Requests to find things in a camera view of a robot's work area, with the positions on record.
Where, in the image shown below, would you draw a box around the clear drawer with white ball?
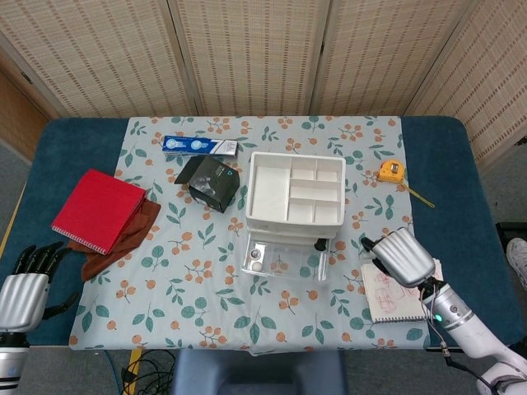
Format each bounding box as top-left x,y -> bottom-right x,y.
240,231 -> 331,282

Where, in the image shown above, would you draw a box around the brown wooden door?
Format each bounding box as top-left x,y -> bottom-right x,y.
0,67 -> 50,164

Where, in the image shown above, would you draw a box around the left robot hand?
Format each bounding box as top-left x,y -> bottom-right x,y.
0,241 -> 80,332

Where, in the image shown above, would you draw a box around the red spiral notebook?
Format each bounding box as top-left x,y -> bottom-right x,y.
51,168 -> 147,256

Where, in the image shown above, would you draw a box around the yellow tape measure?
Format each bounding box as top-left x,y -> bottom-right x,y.
377,159 -> 436,209

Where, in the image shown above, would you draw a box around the brown cloth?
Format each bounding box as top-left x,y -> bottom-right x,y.
67,199 -> 162,282

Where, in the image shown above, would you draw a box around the floral fruit-print tablecloth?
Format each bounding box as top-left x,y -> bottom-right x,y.
68,114 -> 431,351

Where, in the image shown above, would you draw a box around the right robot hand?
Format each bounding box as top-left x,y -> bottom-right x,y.
361,227 -> 436,288

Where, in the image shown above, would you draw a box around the white plastic drawer cabinet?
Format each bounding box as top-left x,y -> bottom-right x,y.
245,151 -> 346,240

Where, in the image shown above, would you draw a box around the woven folding screen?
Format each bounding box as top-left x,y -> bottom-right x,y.
0,0 -> 527,172

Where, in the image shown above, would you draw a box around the blue white toothpaste box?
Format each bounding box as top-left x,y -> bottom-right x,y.
161,135 -> 240,160

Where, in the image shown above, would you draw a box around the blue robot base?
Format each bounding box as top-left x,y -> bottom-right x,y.
171,349 -> 349,395

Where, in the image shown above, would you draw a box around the black floor cables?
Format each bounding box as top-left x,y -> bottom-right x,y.
122,349 -> 179,395

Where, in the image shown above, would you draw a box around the white shoe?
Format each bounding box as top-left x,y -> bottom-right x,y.
506,237 -> 527,289

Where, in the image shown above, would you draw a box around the black cardboard box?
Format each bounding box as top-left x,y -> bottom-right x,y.
174,155 -> 242,214

